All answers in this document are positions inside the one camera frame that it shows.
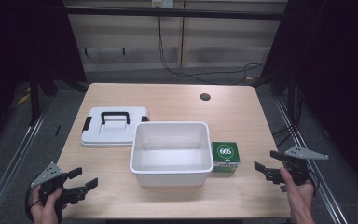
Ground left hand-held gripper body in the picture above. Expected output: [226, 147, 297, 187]
[30, 161, 89, 207]

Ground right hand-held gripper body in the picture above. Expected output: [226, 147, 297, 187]
[265, 145, 330, 187]

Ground green cardboard box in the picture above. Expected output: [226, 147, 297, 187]
[211, 141, 241, 174]

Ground white lid with black handle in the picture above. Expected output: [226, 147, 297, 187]
[80, 106, 150, 148]

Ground white plastic storage bin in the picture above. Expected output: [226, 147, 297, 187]
[129, 121, 215, 188]

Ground person's right hand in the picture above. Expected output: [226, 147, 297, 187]
[279, 166, 317, 224]

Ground person's left hand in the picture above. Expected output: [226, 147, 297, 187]
[29, 186, 68, 224]

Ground yellow floor tape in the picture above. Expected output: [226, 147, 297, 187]
[17, 87, 32, 105]

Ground dark curtain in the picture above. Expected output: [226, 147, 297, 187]
[0, 0, 88, 153]
[255, 0, 358, 190]

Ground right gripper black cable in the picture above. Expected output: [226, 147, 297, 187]
[307, 169, 322, 196]

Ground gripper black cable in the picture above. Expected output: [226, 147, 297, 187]
[24, 185, 43, 224]
[307, 169, 322, 196]

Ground black floor cables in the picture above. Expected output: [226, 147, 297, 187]
[271, 83, 302, 148]

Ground metal floor rail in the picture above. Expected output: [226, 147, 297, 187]
[0, 101, 54, 224]
[274, 98, 351, 224]

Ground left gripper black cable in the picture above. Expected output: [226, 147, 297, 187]
[24, 185, 43, 224]

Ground black frame post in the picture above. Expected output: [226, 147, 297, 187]
[28, 73, 42, 126]

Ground long black wall cable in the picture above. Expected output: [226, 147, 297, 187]
[156, 15, 266, 86]

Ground black horizontal frame bar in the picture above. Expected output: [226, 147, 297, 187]
[64, 7, 289, 21]

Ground white wall socket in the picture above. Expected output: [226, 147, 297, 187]
[151, 0, 175, 9]

